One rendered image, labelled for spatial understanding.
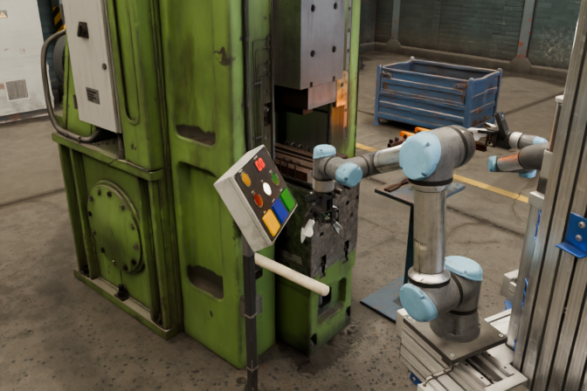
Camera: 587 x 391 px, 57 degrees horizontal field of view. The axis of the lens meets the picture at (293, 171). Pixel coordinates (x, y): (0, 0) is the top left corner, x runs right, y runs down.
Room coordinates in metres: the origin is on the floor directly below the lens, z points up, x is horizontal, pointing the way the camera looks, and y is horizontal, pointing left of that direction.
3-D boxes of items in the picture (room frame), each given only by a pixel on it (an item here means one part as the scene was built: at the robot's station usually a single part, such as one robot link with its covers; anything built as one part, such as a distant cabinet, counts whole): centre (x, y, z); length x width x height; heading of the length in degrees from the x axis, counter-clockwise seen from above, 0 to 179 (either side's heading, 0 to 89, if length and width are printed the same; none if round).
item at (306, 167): (2.45, 0.03, 0.96); 0.42 x 0.20 x 0.09; 50
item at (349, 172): (1.64, -0.18, 1.23); 0.11 x 0.11 x 0.08; 35
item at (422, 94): (6.14, -1.64, 0.36); 1.20 x 0.80 x 0.72; 48
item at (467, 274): (1.37, -0.49, 0.98); 0.13 x 0.12 x 0.14; 125
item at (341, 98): (2.64, -0.23, 1.27); 0.09 x 0.02 x 0.17; 140
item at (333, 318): (2.50, 0.01, 0.23); 0.55 x 0.37 x 0.47; 50
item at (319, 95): (2.45, 0.03, 1.32); 0.42 x 0.20 x 0.10; 50
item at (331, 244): (2.50, 0.01, 0.69); 0.56 x 0.38 x 0.45; 50
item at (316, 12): (2.48, 0.01, 1.56); 0.42 x 0.39 x 0.40; 50
